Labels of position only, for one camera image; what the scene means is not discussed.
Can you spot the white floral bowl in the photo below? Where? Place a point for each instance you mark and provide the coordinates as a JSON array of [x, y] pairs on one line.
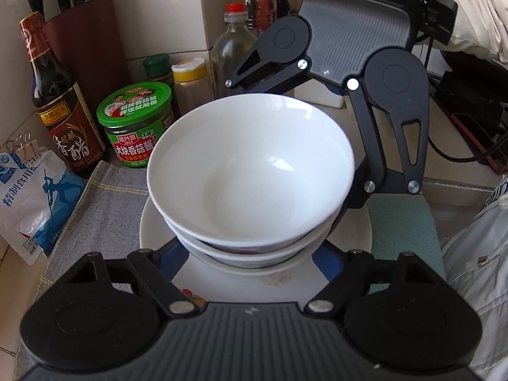
[[238, 257], [250, 174], [254, 270]]

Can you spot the white blue salt bag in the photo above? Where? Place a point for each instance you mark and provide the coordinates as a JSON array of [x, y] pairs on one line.
[[35, 206]]

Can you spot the person's white jacket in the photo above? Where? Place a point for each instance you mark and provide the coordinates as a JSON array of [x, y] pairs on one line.
[[484, 285]]

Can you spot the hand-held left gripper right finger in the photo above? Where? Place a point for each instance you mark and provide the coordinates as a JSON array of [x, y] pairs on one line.
[[329, 264]]

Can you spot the green lid spice jar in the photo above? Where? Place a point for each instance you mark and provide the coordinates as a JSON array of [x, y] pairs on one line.
[[158, 67]]

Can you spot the white floral plate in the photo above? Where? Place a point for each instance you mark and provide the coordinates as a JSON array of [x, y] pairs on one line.
[[246, 287]]

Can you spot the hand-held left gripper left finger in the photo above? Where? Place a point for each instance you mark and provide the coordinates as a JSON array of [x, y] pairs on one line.
[[164, 262]]

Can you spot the green label oil bottle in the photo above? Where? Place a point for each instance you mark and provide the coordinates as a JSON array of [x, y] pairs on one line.
[[262, 4]]

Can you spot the dark red knife block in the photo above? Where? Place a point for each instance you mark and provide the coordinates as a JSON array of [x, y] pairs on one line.
[[91, 55]]

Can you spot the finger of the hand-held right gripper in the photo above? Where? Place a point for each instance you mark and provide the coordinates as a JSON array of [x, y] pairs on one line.
[[373, 147], [270, 73]]

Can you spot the clear glass bottle red cap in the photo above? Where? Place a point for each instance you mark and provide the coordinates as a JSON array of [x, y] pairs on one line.
[[232, 47]]

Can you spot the binder clip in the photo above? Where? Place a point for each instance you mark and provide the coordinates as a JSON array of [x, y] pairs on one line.
[[24, 141], [10, 146]]

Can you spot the grey teal checked towel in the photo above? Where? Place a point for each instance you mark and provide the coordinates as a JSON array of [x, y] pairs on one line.
[[103, 214]]

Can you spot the yellow lid spice jar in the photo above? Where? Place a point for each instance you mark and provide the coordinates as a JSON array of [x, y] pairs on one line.
[[190, 87]]

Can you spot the white plastic tray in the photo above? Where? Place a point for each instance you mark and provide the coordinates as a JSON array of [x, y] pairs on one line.
[[325, 97]]

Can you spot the green lid sauce jar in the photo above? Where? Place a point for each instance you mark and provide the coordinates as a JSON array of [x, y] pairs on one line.
[[135, 135]]

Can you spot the dark vinegar bottle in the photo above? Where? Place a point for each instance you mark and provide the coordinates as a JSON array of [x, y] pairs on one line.
[[59, 119]]

